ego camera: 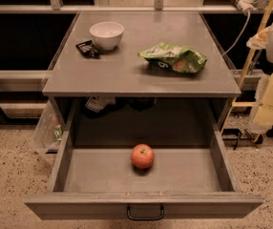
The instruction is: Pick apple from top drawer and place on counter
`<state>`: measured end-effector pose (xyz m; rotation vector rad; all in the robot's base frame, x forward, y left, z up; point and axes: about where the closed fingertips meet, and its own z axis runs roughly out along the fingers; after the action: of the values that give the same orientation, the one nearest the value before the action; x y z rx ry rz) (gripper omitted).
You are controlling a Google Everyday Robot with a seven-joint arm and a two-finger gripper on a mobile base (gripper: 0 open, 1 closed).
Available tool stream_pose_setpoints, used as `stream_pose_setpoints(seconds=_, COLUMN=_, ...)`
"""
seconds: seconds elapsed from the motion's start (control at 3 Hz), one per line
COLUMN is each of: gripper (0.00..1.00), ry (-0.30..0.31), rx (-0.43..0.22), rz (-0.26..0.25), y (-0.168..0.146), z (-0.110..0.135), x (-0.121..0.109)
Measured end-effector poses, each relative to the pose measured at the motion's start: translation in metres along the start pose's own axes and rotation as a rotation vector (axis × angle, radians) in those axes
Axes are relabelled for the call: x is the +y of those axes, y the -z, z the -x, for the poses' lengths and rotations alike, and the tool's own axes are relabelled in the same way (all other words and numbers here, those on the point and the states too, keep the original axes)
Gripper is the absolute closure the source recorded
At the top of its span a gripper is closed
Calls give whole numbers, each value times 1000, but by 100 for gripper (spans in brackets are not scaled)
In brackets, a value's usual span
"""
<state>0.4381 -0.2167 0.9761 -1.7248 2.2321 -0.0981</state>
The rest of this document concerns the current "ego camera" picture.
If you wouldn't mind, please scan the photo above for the red apple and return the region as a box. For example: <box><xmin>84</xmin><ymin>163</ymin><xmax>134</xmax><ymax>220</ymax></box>
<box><xmin>131</xmin><ymin>144</ymin><xmax>155</xmax><ymax>169</ymax></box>

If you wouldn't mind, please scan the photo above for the grey open drawer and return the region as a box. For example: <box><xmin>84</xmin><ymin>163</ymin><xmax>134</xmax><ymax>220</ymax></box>
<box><xmin>25</xmin><ymin>98</ymin><xmax>263</xmax><ymax>219</ymax></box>

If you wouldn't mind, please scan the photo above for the grey counter cabinet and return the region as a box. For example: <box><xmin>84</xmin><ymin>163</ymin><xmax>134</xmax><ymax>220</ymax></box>
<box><xmin>41</xmin><ymin>10</ymin><xmax>242</xmax><ymax>135</ymax></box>

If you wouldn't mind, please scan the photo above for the white power strip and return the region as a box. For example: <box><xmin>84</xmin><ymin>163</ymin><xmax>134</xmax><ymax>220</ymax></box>
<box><xmin>230</xmin><ymin>0</ymin><xmax>258</xmax><ymax>15</ymax></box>

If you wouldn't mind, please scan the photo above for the green chip bag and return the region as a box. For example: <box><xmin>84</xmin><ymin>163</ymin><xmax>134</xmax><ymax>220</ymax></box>
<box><xmin>138</xmin><ymin>42</ymin><xmax>207</xmax><ymax>73</ymax></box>

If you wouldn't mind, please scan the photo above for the white ceramic bowl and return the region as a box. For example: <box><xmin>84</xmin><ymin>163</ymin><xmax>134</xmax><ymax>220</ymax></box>
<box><xmin>90</xmin><ymin>22</ymin><xmax>125</xmax><ymax>50</ymax></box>

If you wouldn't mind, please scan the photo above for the black snack packet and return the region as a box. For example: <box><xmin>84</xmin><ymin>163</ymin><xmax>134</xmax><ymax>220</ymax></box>
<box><xmin>76</xmin><ymin>40</ymin><xmax>99</xmax><ymax>58</ymax></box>

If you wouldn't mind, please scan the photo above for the white label tag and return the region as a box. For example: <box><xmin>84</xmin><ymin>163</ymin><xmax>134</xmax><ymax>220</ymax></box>
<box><xmin>85</xmin><ymin>96</ymin><xmax>116</xmax><ymax>113</ymax></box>

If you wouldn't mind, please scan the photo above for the clear plastic bag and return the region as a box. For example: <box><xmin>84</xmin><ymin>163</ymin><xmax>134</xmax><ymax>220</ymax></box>
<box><xmin>31</xmin><ymin>102</ymin><xmax>62</xmax><ymax>155</ymax></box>

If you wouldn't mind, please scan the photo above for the white cable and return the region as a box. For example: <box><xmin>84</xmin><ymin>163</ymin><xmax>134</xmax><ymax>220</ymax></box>
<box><xmin>221</xmin><ymin>10</ymin><xmax>252</xmax><ymax>56</ymax></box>

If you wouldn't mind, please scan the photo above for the yellow ladder frame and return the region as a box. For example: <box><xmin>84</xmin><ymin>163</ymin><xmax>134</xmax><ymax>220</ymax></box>
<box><xmin>220</xmin><ymin>0</ymin><xmax>273</xmax><ymax>136</ymax></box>

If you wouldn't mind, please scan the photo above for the black drawer handle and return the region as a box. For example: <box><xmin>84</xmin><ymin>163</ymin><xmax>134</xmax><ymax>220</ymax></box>
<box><xmin>126</xmin><ymin>206</ymin><xmax>164</xmax><ymax>221</ymax></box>

